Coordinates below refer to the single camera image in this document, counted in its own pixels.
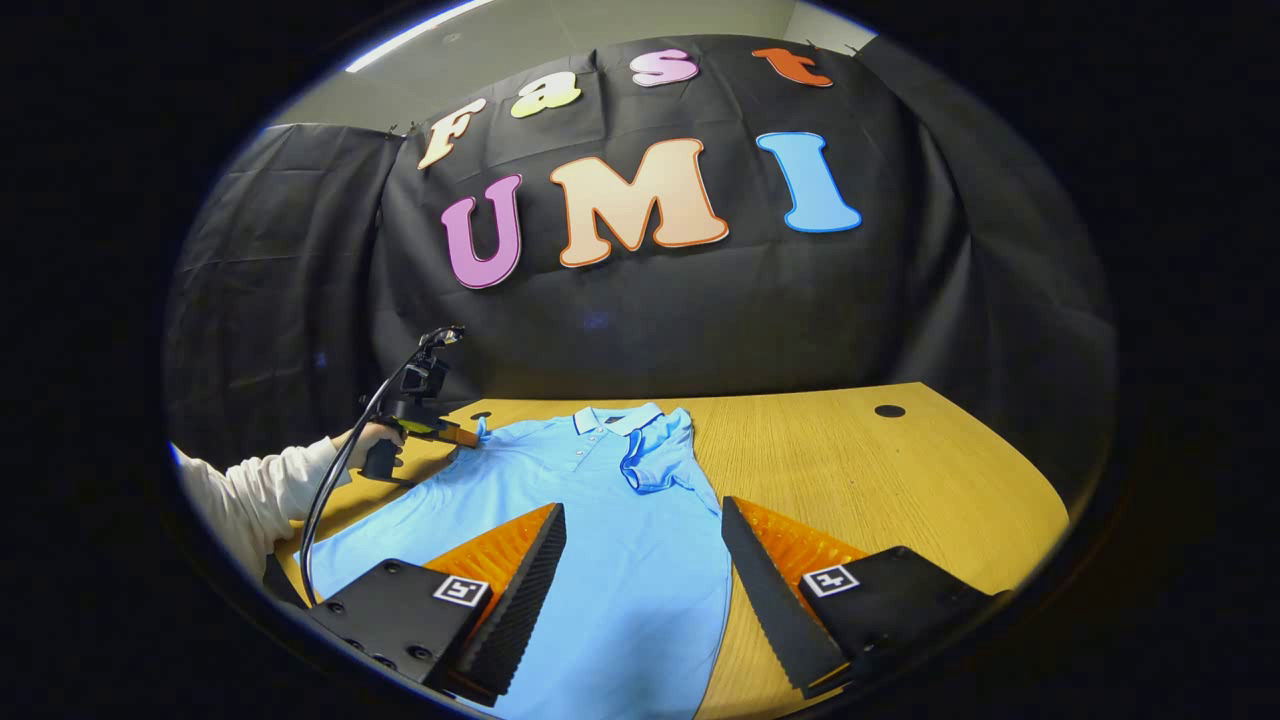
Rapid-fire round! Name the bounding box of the black backdrop cloth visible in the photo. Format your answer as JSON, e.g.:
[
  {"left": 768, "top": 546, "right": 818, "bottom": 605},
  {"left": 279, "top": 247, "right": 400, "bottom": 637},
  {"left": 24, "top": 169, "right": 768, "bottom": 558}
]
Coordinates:
[{"left": 163, "top": 35, "right": 1119, "bottom": 501}]

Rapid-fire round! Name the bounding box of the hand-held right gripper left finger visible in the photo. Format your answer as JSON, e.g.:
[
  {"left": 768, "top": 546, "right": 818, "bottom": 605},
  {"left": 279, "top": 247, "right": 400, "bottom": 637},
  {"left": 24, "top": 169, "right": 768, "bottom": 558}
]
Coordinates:
[{"left": 305, "top": 502, "right": 567, "bottom": 707}]

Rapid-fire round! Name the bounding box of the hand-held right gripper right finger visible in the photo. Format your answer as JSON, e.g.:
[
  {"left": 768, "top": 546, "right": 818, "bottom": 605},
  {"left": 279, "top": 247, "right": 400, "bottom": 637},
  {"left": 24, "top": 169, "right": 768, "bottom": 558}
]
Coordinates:
[{"left": 720, "top": 496, "right": 1011, "bottom": 699}]

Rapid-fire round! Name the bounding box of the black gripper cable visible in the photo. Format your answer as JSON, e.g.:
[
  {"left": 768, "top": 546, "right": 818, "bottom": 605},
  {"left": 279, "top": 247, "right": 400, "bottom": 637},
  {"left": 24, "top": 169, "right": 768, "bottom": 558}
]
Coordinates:
[{"left": 298, "top": 325, "right": 466, "bottom": 606}]

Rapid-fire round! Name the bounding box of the light blue T-shirt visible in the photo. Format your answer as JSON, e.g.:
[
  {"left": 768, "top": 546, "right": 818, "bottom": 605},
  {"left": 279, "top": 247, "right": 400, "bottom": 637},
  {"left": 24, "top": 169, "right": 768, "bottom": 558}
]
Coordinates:
[{"left": 300, "top": 403, "right": 736, "bottom": 720}]

